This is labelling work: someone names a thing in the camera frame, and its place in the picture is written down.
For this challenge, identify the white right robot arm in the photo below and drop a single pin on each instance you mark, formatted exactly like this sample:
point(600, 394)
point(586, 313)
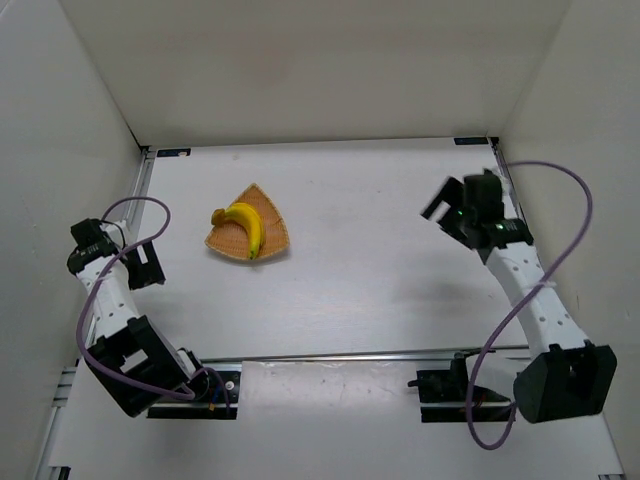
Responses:
point(568, 375)

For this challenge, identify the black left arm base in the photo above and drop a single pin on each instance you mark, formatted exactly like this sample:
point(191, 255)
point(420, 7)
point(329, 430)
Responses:
point(216, 398)

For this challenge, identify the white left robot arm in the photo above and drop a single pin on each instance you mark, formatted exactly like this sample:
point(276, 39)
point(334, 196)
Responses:
point(126, 341)

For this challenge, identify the blue right corner label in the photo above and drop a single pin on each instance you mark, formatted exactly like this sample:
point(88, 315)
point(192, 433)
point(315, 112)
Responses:
point(471, 141)

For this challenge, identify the blue left corner label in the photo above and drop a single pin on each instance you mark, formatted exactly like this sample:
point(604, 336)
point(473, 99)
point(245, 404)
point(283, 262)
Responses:
point(170, 153)

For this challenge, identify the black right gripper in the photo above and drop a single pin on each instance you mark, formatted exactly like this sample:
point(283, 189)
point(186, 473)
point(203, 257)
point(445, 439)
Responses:
point(445, 209)

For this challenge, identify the triangular woven fruit basket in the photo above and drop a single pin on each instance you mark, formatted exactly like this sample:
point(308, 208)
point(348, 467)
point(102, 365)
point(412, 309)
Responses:
point(230, 240)

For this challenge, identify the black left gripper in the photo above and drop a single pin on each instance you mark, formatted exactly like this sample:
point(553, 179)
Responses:
point(147, 270)

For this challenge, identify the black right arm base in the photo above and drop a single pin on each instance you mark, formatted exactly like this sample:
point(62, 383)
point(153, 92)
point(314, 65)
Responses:
point(442, 394)

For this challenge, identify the blue corner label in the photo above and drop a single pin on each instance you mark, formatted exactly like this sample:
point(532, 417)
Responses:
point(170, 153)
point(471, 141)

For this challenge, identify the yellow fake banana bunch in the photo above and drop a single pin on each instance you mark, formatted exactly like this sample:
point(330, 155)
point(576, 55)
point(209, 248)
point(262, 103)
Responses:
point(249, 219)

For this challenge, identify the aluminium front rail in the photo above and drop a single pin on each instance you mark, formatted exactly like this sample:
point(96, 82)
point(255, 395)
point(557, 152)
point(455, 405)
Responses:
point(376, 356)

